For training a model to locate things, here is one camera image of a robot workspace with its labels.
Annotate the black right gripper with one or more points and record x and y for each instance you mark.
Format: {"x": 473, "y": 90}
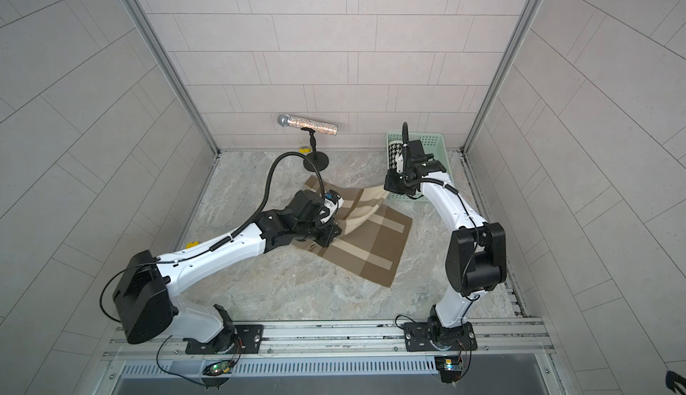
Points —
{"x": 392, "y": 182}

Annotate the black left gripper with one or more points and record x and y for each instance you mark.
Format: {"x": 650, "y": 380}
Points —
{"x": 330, "y": 232}

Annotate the black white houndstooth scarf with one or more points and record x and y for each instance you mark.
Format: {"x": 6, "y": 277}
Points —
{"x": 395, "y": 150}

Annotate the brown beige plaid blanket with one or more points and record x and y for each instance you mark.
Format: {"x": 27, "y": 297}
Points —
{"x": 373, "y": 239}

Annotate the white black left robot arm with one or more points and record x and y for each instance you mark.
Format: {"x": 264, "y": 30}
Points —
{"x": 147, "y": 297}

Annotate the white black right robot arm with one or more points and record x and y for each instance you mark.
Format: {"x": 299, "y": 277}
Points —
{"x": 476, "y": 261}

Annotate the mint green plastic basket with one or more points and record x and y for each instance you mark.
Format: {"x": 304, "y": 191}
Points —
{"x": 437, "y": 145}

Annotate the black microphone stand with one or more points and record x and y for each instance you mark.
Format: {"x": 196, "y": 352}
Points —
{"x": 320, "y": 160}

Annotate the glitter microphone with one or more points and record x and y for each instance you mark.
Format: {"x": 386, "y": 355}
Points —
{"x": 285, "y": 120}

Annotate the left green circuit board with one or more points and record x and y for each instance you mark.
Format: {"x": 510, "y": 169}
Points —
{"x": 218, "y": 368}

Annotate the green circuit board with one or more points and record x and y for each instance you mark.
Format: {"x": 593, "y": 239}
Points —
{"x": 450, "y": 369}
{"x": 218, "y": 368}

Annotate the right green circuit board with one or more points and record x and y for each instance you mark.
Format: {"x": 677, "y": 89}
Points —
{"x": 450, "y": 369}

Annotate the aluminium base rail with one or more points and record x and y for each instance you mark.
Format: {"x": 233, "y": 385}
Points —
{"x": 337, "y": 348}

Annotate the aluminium corner post right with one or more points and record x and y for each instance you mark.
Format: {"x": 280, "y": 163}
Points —
{"x": 514, "y": 44}

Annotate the aluminium corner post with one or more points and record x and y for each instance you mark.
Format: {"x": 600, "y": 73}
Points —
{"x": 514, "y": 44}
{"x": 152, "y": 41}

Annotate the aluminium corner post left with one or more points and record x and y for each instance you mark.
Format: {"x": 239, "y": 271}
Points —
{"x": 152, "y": 41}

